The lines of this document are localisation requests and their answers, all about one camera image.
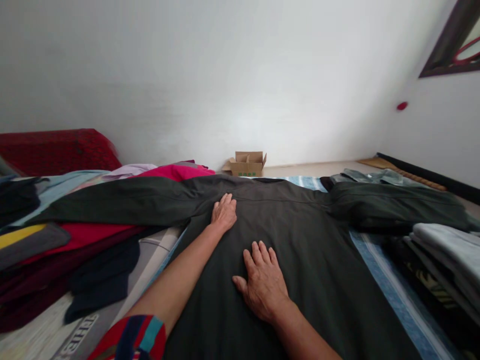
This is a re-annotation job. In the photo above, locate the blue striped bed sheet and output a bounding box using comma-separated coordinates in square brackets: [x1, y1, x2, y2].
[146, 175, 464, 360]

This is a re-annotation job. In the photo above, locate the black garment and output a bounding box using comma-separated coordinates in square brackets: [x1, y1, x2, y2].
[0, 176, 50, 227]

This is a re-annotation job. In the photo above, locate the black skirting strip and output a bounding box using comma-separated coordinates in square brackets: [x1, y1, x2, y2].
[376, 151, 480, 206]

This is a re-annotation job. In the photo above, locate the dark framed window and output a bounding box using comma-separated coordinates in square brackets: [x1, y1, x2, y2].
[418, 0, 480, 79]

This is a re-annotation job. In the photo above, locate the grey-green denim garment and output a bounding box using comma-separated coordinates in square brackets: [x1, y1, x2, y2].
[329, 167, 433, 189]

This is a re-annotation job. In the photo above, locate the yellow and grey garment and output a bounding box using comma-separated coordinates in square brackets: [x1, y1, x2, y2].
[0, 222, 72, 272]

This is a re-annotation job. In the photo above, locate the person's right hand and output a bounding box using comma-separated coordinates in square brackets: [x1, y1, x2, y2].
[232, 240, 294, 326]

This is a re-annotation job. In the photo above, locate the red patterned covered trunk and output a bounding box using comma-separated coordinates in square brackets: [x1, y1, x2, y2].
[0, 128, 123, 178]

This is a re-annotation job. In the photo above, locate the lavender garment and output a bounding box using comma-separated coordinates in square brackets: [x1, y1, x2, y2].
[102, 162, 159, 183]

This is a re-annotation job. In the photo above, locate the maroon garment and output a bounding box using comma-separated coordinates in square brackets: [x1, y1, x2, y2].
[0, 231, 148, 335]

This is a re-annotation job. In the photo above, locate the light blue garment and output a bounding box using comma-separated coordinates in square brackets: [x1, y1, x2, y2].
[6, 169, 113, 227]

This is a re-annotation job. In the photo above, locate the dark green long-sleeved garment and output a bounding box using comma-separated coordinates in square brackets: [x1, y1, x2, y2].
[26, 173, 474, 360]

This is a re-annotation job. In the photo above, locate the person's left hand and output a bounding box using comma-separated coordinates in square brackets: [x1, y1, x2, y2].
[211, 192, 238, 232]

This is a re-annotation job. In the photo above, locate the stack of folded clothes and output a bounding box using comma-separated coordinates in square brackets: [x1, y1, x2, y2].
[385, 222, 480, 360]

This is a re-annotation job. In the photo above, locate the open cardboard box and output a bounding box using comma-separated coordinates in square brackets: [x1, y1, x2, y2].
[223, 150, 268, 178]

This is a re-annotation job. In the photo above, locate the pink garment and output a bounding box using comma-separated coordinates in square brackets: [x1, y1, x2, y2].
[136, 163, 217, 184]

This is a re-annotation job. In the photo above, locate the red garment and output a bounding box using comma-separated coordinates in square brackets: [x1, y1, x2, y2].
[56, 222, 152, 253]

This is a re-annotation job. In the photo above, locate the navy blue garment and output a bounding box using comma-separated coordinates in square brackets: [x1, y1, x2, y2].
[62, 233, 143, 326]

